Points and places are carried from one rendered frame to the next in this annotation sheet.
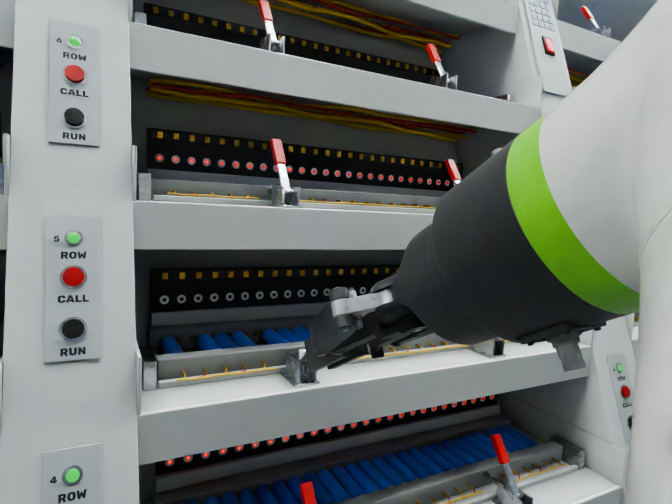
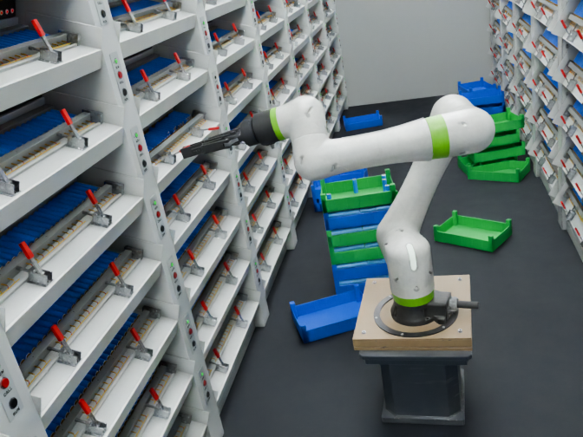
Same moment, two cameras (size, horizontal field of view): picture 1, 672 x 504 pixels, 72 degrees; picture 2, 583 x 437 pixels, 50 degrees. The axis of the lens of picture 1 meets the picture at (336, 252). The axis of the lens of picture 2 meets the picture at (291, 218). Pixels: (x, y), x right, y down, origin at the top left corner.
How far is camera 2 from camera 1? 1.55 m
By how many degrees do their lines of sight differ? 57
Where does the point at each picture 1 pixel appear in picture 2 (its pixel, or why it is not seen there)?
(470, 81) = not seen: outside the picture
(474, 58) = not seen: outside the picture
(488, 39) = not seen: outside the picture
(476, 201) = (265, 126)
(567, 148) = (282, 123)
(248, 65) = (138, 42)
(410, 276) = (245, 135)
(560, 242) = (279, 133)
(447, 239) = (258, 131)
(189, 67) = (127, 52)
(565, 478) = (214, 174)
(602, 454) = (223, 162)
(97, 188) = (133, 115)
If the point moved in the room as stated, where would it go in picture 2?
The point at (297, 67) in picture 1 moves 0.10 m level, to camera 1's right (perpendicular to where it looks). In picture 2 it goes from (147, 36) to (173, 29)
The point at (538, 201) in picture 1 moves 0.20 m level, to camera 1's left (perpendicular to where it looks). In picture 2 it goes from (277, 128) to (225, 153)
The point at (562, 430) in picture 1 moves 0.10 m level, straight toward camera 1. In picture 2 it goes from (207, 157) to (217, 162)
